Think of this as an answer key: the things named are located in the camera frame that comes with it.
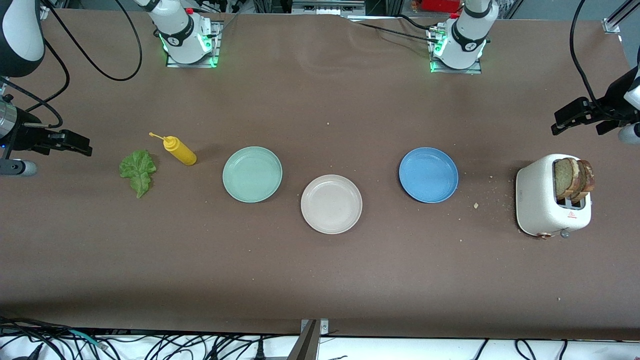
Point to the yellow mustard squeeze bottle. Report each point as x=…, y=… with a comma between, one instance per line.
x=182, y=152

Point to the metal table edge bracket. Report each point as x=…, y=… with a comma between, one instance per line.
x=324, y=327

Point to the brown bread slice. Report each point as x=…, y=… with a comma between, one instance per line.
x=564, y=177
x=589, y=175

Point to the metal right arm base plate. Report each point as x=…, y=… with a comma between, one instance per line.
x=216, y=50

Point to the beige plate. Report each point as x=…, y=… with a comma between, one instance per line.
x=331, y=204

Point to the grey metal beam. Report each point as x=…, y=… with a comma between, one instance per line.
x=305, y=347

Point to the mint green plate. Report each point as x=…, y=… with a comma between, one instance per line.
x=252, y=175

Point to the blue plate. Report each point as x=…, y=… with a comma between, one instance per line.
x=428, y=175

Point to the red background box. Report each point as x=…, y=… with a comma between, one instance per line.
x=440, y=5

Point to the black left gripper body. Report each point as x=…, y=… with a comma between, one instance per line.
x=613, y=99

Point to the green lettuce leaf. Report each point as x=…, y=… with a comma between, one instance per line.
x=137, y=172

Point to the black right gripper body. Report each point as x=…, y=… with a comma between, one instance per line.
x=26, y=136

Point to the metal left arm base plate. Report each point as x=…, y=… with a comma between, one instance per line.
x=480, y=70

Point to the slanted aluminium corner profile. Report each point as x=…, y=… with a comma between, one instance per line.
x=617, y=17

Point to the white toaster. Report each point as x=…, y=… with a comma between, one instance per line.
x=537, y=200

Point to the aluminium frame profile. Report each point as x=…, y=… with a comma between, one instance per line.
x=327, y=6

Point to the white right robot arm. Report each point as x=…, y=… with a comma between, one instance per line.
x=182, y=37

